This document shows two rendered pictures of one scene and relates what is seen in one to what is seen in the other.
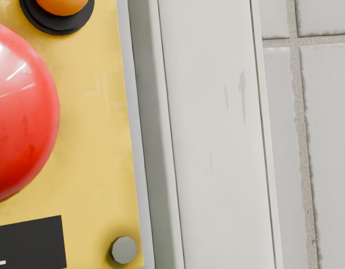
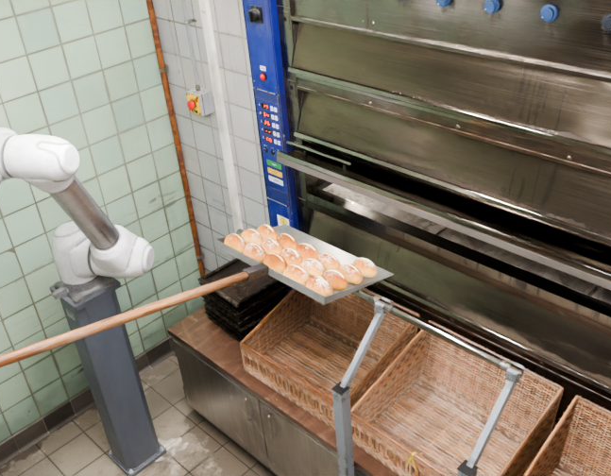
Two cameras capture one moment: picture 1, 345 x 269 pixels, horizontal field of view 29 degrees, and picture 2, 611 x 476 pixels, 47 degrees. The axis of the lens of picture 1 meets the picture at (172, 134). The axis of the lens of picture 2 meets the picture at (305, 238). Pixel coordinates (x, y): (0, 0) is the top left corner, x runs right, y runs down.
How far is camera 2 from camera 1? 3.11 m
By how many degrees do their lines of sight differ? 76
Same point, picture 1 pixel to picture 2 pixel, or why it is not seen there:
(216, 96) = (218, 105)
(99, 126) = (198, 107)
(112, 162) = (199, 109)
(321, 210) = (231, 119)
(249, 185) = (221, 113)
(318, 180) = (231, 116)
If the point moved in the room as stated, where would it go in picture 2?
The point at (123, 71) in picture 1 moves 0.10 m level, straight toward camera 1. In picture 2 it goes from (199, 105) to (177, 109)
